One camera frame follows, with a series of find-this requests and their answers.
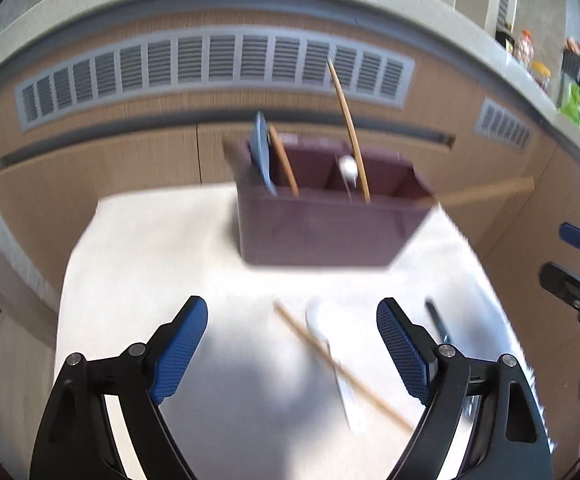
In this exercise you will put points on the wooden chopstick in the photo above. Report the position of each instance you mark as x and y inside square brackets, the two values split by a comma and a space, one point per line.
[490, 191]
[350, 125]
[370, 391]

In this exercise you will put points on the thin spoon with white knob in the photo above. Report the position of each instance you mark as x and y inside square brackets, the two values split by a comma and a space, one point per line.
[347, 165]

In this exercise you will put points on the wooden spoon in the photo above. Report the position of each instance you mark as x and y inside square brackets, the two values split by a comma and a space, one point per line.
[284, 162]

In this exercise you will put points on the green plastic bag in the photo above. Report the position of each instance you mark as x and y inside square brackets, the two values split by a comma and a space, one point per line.
[575, 107]

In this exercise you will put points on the short grey vent grille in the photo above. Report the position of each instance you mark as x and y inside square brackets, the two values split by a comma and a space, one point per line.
[504, 124]

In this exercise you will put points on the red jar with yellow lid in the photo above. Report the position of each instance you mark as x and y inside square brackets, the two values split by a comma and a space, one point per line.
[541, 77]

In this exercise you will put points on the brown plastic utensil holder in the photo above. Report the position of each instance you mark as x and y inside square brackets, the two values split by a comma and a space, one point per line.
[320, 235]

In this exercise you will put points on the dark packet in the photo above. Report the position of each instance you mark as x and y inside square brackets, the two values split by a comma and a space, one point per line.
[505, 40]

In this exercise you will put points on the white table cloth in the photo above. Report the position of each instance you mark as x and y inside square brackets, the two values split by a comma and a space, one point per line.
[170, 240]

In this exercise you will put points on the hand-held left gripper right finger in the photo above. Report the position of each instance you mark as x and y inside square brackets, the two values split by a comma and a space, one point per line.
[405, 350]

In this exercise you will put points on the long grey vent grille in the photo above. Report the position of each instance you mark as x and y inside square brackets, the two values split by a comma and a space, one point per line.
[220, 65]

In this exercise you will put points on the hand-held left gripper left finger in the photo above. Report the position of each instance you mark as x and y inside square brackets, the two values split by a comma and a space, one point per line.
[177, 350]

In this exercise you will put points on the grey-blue spoon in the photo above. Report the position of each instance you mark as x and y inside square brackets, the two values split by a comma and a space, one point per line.
[260, 150]

